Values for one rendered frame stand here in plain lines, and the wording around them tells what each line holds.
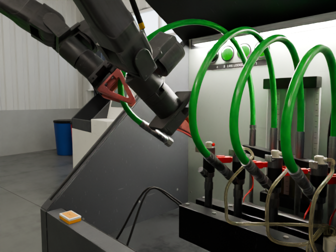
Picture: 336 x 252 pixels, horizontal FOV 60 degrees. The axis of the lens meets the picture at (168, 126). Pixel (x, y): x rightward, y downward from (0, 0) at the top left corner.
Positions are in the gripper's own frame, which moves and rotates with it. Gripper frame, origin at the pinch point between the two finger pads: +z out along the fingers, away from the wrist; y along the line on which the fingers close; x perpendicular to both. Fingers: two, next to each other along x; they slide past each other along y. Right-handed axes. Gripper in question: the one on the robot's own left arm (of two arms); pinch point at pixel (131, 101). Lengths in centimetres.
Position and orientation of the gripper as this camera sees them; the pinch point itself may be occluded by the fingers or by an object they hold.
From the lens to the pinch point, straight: 67.4
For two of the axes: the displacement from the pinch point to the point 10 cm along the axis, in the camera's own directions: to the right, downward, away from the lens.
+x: -6.5, 7.5, -1.3
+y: -0.5, 1.3, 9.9
